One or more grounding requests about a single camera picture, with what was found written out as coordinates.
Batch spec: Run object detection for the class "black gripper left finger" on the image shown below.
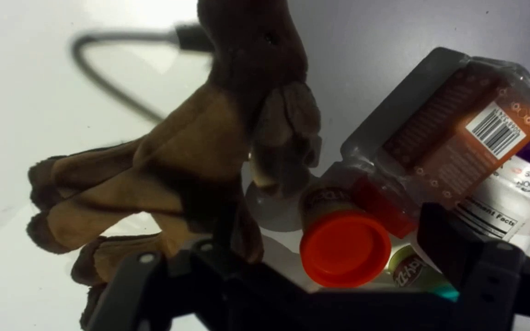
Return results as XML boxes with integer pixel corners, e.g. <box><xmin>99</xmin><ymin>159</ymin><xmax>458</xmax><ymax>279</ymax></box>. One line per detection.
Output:
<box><xmin>86</xmin><ymin>200</ymin><xmax>316</xmax><ymax>331</ymax></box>

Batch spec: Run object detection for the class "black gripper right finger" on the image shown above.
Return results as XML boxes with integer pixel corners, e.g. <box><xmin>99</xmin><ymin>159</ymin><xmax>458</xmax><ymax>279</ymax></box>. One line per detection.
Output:
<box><xmin>318</xmin><ymin>204</ymin><xmax>530</xmax><ymax>331</ymax></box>

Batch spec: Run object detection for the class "orange lid play-doh tub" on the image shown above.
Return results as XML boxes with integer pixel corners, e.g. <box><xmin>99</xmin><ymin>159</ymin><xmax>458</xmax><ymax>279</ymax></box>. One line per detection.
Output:
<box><xmin>300</xmin><ymin>176</ymin><xmax>416</xmax><ymax>288</ymax></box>

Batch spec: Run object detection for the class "teal lid play-doh tub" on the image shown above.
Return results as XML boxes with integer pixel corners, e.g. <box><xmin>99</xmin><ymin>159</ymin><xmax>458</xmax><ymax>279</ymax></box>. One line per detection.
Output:
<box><xmin>386</xmin><ymin>244</ymin><xmax>460</xmax><ymax>301</ymax></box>

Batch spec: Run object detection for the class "white pill bottle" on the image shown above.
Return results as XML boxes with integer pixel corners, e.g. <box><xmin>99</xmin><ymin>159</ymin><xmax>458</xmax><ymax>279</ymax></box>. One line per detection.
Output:
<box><xmin>454</xmin><ymin>156</ymin><xmax>530</xmax><ymax>240</ymax></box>

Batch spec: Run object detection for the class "brown plush moose toy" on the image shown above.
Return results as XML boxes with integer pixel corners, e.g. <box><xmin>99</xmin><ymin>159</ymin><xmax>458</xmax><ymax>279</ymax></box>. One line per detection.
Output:
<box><xmin>25</xmin><ymin>0</ymin><xmax>320</xmax><ymax>331</ymax></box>

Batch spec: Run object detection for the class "brown spice bottle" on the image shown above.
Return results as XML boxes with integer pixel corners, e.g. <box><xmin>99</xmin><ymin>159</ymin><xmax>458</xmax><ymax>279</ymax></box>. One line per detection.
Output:
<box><xmin>338</xmin><ymin>45</ymin><xmax>530</xmax><ymax>213</ymax></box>

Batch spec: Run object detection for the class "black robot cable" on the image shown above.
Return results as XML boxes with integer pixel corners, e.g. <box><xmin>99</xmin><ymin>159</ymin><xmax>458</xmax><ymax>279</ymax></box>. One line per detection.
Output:
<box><xmin>70</xmin><ymin>22</ymin><xmax>217</xmax><ymax>123</ymax></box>

